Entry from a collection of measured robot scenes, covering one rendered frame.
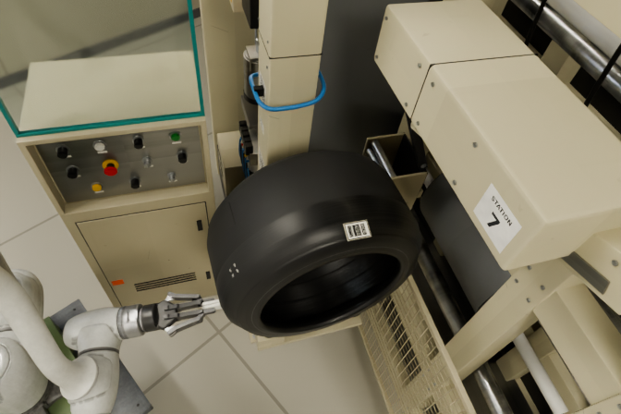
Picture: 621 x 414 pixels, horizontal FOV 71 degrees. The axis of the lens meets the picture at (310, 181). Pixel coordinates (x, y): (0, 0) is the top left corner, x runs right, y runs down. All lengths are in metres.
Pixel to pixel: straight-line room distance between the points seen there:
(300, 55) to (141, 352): 1.79
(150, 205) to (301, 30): 1.00
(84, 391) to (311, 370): 1.32
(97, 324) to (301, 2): 0.98
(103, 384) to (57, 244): 1.66
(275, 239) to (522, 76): 0.61
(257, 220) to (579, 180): 0.65
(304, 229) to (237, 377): 1.47
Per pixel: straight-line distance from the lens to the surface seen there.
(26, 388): 1.53
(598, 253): 0.86
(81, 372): 1.29
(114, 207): 1.78
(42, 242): 2.93
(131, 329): 1.36
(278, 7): 1.01
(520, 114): 0.87
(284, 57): 1.08
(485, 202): 0.81
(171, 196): 1.75
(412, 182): 1.53
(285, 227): 0.99
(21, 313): 1.19
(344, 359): 2.41
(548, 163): 0.80
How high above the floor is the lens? 2.27
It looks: 50 degrees down
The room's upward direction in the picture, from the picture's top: 9 degrees clockwise
